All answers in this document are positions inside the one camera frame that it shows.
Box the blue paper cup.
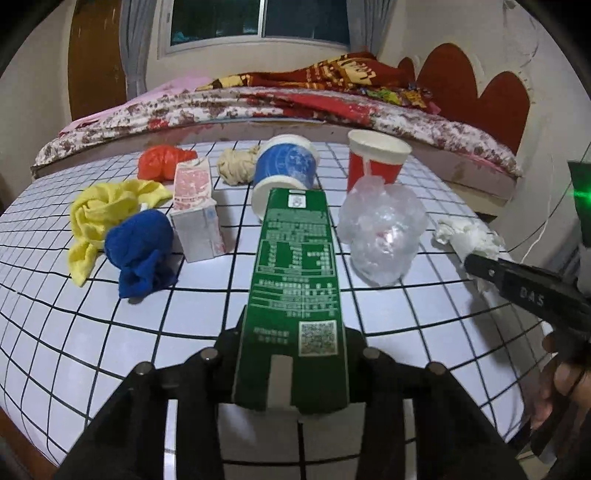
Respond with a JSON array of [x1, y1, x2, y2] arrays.
[[250, 135, 321, 221]]

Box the clear plastic bag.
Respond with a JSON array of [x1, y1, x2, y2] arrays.
[[338, 176, 428, 285]]

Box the beige knotted cloth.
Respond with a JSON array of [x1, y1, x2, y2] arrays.
[[217, 145, 262, 186]]

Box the person's right hand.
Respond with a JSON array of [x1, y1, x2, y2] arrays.
[[527, 332, 583, 433]]

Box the colourful printed cloth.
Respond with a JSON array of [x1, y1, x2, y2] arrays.
[[358, 83, 437, 109]]

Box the red printed blanket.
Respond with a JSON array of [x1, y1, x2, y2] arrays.
[[196, 52, 441, 127]]

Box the red and white headboard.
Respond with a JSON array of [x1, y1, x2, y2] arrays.
[[394, 41, 532, 158]]

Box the grey window curtain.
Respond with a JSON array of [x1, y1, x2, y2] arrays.
[[121, 0, 152, 99], [347, 0, 385, 57]]

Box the wooden door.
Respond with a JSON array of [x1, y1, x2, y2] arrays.
[[68, 0, 127, 121]]

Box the red paper cup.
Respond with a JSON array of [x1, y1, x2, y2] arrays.
[[347, 129, 411, 192]]

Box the pink bed cloth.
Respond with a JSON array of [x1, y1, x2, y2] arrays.
[[58, 76, 213, 137]]

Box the blue cloth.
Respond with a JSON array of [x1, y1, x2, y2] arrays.
[[104, 210, 180, 300]]

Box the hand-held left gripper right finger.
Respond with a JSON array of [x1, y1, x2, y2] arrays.
[[346, 329, 528, 480]]

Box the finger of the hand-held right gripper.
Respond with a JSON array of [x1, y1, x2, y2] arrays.
[[463, 253, 505, 296]]

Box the floral bed sheet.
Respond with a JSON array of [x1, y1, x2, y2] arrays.
[[31, 85, 525, 178]]

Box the pink and white carton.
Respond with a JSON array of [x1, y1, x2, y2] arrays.
[[168, 157, 232, 264]]

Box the window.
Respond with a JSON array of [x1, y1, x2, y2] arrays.
[[157, 0, 352, 58]]

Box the green drink carton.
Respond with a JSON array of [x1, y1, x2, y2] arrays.
[[232, 187, 350, 414]]

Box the white checked tablecloth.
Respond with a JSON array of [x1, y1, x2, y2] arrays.
[[0, 138, 527, 480]]

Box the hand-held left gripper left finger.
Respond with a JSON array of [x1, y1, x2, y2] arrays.
[[53, 305, 245, 480]]

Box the white tissue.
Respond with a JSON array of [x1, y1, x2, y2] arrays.
[[431, 217, 504, 294]]

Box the yellow cloth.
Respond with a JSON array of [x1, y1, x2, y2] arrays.
[[69, 179, 174, 287]]

